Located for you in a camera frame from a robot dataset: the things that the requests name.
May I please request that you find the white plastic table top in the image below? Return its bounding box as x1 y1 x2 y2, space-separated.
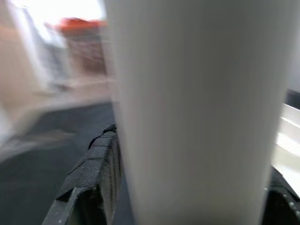
271 103 300 186

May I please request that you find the black table cloth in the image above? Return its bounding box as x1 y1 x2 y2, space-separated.
0 89 300 225

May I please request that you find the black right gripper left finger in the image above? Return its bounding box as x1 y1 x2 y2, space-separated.
41 123 124 225

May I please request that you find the white plastic table leg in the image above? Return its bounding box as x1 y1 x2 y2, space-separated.
104 0 300 225

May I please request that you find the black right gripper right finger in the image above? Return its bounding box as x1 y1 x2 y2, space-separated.
263 165 300 225

